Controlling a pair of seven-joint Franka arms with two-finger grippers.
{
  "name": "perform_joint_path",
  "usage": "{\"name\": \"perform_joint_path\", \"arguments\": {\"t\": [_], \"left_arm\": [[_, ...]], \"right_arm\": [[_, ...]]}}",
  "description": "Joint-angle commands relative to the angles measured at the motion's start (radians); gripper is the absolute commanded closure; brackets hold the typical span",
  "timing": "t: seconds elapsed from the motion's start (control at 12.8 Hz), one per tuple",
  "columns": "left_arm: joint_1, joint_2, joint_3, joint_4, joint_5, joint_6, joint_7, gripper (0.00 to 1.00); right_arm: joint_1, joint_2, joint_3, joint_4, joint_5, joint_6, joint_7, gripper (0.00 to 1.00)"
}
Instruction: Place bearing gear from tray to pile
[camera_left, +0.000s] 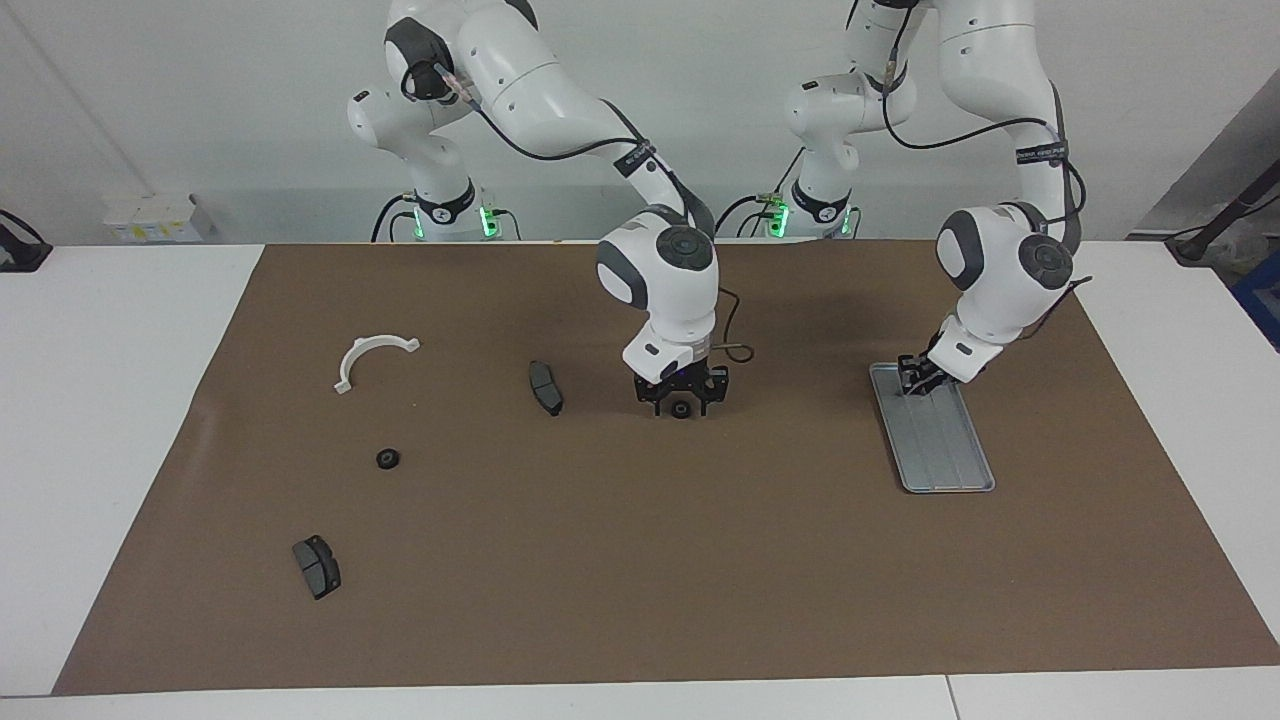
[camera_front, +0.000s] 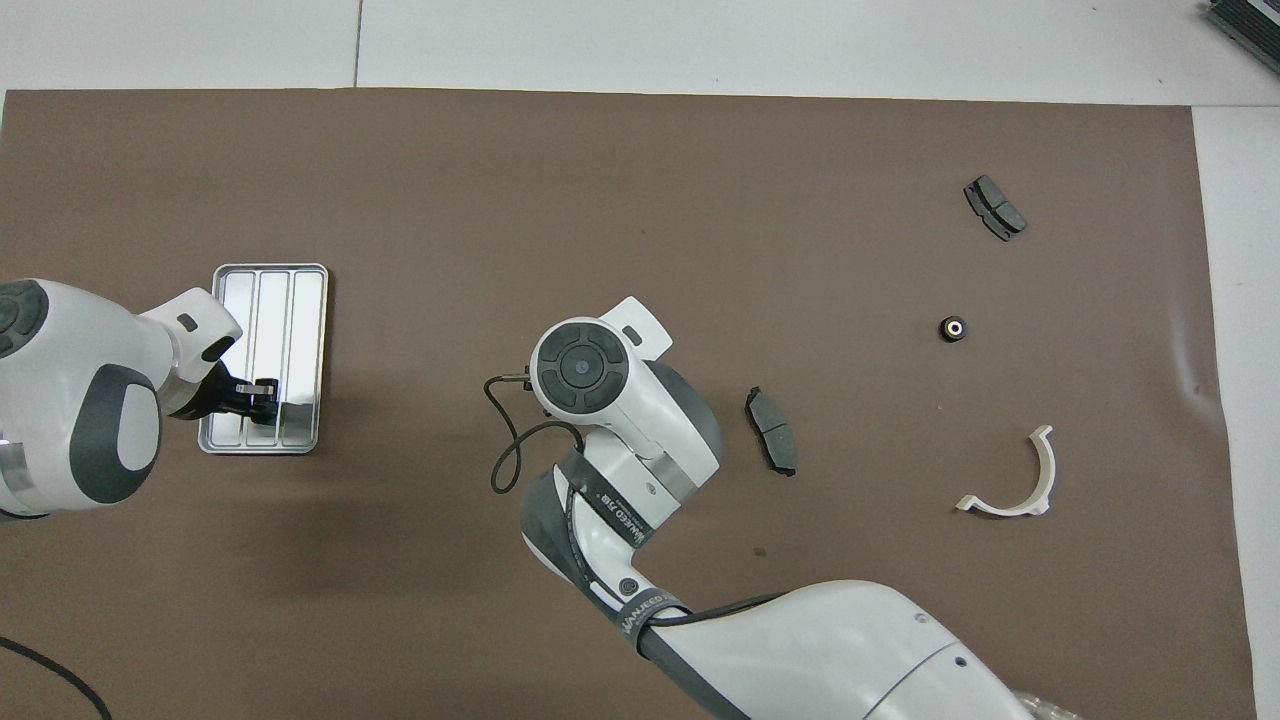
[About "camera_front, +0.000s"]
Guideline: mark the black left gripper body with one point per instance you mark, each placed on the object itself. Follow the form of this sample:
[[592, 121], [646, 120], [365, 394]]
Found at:
[[212, 392]]

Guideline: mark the large black bearing gear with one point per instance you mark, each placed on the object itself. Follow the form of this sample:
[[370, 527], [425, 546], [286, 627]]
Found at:
[[953, 327]]

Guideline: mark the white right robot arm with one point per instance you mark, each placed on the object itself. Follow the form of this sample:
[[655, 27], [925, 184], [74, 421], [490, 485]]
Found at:
[[640, 420]]

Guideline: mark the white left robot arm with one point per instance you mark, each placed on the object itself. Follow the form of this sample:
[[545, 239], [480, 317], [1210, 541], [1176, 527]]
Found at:
[[60, 400]]

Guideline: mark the silver metal tray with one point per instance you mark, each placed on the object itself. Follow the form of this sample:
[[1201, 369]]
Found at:
[[300, 320]]

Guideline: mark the brown table mat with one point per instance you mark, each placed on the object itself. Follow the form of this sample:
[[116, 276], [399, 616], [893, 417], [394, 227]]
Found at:
[[600, 200]]

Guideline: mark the long dark brake pad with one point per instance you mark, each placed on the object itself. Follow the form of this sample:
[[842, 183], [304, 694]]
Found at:
[[772, 425]]

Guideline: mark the short dark brake pad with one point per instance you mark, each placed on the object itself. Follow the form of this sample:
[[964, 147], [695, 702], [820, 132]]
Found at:
[[995, 207]]

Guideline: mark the grey ribbed device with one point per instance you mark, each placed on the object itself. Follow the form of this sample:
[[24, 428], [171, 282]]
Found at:
[[1250, 28]]

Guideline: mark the white curved plastic bracket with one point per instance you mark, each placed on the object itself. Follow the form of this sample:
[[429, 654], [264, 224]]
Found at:
[[1042, 475]]

